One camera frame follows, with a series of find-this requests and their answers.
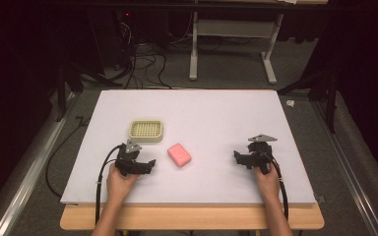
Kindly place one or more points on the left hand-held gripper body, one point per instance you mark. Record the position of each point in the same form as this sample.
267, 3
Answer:
128, 161

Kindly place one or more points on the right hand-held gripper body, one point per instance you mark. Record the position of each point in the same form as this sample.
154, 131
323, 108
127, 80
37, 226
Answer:
260, 155

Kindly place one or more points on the pink soap bar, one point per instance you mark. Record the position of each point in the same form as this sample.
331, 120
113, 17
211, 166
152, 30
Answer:
179, 155

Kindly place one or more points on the beige soap dish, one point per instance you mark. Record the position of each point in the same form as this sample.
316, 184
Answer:
146, 130

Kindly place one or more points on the person's left hand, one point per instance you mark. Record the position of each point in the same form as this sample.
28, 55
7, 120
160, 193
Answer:
119, 185

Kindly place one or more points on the person's right hand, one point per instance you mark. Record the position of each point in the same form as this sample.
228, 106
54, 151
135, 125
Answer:
269, 185

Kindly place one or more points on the white table cover board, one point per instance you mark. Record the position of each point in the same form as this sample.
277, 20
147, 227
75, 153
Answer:
210, 118

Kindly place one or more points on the crumpled white paper scrap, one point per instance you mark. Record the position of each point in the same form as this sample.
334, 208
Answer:
290, 103

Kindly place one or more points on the wooden table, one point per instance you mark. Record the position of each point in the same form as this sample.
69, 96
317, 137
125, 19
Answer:
193, 218

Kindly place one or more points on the black metal stand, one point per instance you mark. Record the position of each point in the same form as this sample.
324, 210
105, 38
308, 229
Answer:
66, 82
330, 98

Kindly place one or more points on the aluminium floor rail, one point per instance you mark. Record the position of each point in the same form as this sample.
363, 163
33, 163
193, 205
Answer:
26, 183
351, 170

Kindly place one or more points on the white desk frame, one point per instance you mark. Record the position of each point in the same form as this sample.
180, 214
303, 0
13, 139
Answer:
233, 29

